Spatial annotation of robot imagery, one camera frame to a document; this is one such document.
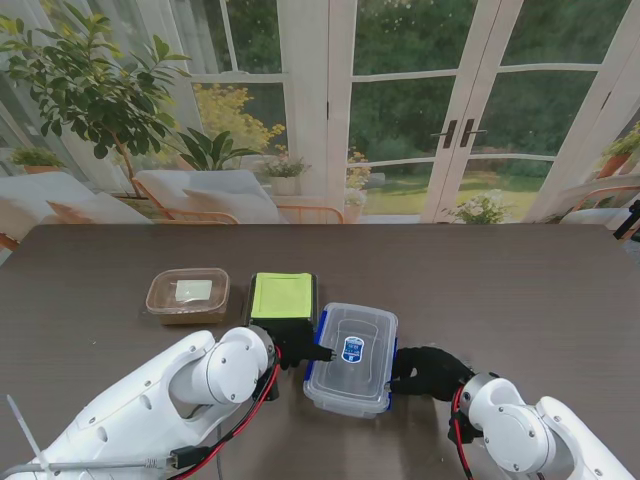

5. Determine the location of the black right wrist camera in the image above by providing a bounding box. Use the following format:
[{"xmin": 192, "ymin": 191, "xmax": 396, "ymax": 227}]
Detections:
[{"xmin": 448, "ymin": 414, "xmax": 484, "ymax": 446}]

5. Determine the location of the red cable on left arm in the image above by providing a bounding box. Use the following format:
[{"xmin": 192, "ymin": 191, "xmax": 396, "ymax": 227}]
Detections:
[{"xmin": 172, "ymin": 347, "xmax": 283, "ymax": 480}]

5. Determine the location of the brown kraft paper container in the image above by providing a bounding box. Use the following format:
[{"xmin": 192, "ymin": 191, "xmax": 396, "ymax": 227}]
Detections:
[{"xmin": 145, "ymin": 268, "xmax": 231, "ymax": 326}]

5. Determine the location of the red cable on right arm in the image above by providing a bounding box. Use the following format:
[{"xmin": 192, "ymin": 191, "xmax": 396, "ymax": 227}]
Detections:
[{"xmin": 450, "ymin": 387, "xmax": 476, "ymax": 480}]

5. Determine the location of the white zip tie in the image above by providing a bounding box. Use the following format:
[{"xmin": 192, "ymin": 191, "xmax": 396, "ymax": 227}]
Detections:
[{"xmin": 5, "ymin": 393, "xmax": 51, "ymax": 471}]

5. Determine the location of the red cable on arm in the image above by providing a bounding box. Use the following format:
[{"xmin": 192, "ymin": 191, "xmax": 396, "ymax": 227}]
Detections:
[
  {"xmin": 172, "ymin": 347, "xmax": 283, "ymax": 480},
  {"xmin": 450, "ymin": 387, "xmax": 476, "ymax": 480}
]

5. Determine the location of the clear lid with green sticker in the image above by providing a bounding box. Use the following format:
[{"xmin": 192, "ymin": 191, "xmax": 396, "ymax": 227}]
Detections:
[{"xmin": 247, "ymin": 271, "xmax": 320, "ymax": 326}]

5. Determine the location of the black plastic tray container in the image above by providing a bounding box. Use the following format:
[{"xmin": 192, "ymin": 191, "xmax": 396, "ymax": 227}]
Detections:
[{"xmin": 243, "ymin": 273, "xmax": 322, "ymax": 351}]

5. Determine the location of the clear lid with white label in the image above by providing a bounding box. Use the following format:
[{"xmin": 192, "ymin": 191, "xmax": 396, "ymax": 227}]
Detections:
[{"xmin": 145, "ymin": 268, "xmax": 231, "ymax": 315}]

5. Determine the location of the grey braided camera cable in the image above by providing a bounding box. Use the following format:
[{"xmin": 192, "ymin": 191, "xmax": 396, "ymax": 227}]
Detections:
[{"xmin": 213, "ymin": 427, "xmax": 229, "ymax": 480}]

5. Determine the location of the clear container with blue clips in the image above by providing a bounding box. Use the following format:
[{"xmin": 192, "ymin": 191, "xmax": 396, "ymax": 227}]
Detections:
[{"xmin": 302, "ymin": 301, "xmax": 400, "ymax": 420}]

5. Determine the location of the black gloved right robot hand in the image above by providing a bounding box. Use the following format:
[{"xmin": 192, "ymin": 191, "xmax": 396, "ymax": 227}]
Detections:
[{"xmin": 387, "ymin": 344, "xmax": 476, "ymax": 402}]

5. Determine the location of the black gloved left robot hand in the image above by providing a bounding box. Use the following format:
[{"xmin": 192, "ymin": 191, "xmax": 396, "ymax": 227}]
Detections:
[{"xmin": 267, "ymin": 324, "xmax": 337, "ymax": 371}]

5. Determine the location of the clear plastic lid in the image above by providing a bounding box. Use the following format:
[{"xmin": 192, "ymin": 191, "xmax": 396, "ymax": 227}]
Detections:
[{"xmin": 305, "ymin": 301, "xmax": 400, "ymax": 406}]

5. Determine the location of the printed sunroom backdrop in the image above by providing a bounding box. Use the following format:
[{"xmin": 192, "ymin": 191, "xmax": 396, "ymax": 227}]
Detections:
[{"xmin": 0, "ymin": 0, "xmax": 640, "ymax": 251}]

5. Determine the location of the black tripod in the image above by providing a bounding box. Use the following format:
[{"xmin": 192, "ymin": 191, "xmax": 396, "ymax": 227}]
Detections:
[{"xmin": 613, "ymin": 199, "xmax": 640, "ymax": 241}]

